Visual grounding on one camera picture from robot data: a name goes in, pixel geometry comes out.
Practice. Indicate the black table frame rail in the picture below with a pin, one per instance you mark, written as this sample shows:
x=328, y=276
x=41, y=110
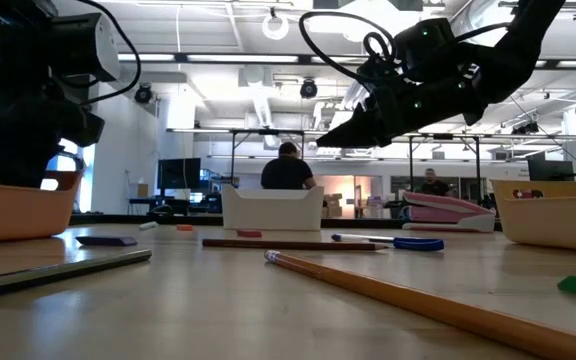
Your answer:
x=118, y=219

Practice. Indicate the pale yellow plastic bin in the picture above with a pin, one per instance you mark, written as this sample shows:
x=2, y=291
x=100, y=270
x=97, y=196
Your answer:
x=558, y=220

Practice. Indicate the dark office desk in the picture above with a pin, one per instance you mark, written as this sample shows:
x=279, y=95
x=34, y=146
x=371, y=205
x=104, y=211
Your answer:
x=158, y=205

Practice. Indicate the red eraser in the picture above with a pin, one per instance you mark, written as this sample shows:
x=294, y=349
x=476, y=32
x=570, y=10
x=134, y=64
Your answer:
x=249, y=233

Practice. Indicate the dark grey pencil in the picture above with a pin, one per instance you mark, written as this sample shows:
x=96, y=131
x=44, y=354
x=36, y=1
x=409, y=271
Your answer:
x=58, y=272

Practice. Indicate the clear pen with blue cap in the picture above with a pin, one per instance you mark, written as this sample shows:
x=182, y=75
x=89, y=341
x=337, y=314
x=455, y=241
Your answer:
x=418, y=244

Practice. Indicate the orange plastic bin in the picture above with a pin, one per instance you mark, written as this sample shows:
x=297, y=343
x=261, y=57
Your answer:
x=18, y=210

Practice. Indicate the yellow pencil with eraser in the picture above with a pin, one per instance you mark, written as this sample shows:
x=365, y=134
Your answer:
x=418, y=300

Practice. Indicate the ceiling strip light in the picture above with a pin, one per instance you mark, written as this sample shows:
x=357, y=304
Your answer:
x=145, y=57
x=243, y=58

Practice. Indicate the purple eraser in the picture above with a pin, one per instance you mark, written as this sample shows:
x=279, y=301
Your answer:
x=105, y=241

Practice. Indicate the black computer monitor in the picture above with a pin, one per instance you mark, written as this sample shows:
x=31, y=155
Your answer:
x=550, y=170
x=179, y=173

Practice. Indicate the small orange eraser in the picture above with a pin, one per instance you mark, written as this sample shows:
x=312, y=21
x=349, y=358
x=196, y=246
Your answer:
x=184, y=227

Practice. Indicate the white plastic bin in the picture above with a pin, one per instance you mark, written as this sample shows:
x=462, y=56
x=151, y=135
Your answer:
x=273, y=210

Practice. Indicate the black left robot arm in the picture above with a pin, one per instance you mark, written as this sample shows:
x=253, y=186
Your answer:
x=8, y=45

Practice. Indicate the black ceiling spotlight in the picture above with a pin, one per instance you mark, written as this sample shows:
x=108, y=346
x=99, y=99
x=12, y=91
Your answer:
x=308, y=89
x=143, y=93

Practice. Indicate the reddish brown pencil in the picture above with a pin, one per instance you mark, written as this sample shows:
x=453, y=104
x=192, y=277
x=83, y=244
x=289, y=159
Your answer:
x=293, y=244

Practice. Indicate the person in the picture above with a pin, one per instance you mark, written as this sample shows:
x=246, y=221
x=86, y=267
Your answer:
x=288, y=172
x=433, y=185

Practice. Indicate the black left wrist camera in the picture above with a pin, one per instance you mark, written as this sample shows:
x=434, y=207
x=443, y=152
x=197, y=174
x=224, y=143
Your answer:
x=88, y=45

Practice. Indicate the pink and white stapler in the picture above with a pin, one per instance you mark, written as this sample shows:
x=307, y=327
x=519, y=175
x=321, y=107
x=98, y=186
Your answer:
x=443, y=212

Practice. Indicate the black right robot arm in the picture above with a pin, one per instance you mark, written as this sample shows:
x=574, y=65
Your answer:
x=518, y=55

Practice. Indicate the small cardboard box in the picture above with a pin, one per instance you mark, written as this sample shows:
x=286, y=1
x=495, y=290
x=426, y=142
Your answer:
x=142, y=190

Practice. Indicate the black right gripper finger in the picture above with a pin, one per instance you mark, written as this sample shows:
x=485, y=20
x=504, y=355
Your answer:
x=363, y=125
x=368, y=143

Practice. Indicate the stacked cardboard boxes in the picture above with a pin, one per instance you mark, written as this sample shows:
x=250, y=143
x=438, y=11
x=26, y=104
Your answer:
x=333, y=205

